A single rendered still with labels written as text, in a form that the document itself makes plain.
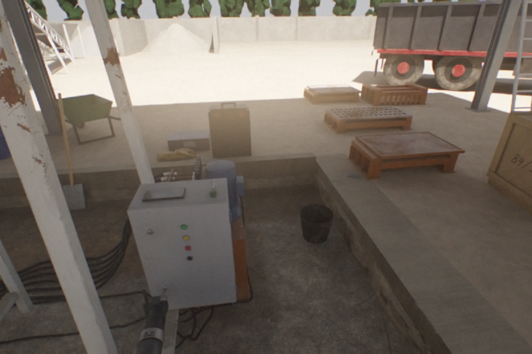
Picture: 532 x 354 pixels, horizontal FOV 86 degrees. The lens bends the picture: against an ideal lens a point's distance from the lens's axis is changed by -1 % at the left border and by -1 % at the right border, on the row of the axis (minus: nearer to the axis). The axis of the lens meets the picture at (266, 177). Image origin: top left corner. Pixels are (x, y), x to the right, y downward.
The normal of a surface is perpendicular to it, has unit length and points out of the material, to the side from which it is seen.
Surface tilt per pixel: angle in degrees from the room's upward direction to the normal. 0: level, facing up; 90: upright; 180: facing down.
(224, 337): 0
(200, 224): 90
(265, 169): 90
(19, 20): 90
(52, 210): 80
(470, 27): 90
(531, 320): 0
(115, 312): 0
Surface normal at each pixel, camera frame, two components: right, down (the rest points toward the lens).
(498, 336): -0.01, -0.89
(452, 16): -0.43, 0.42
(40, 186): 0.13, 0.30
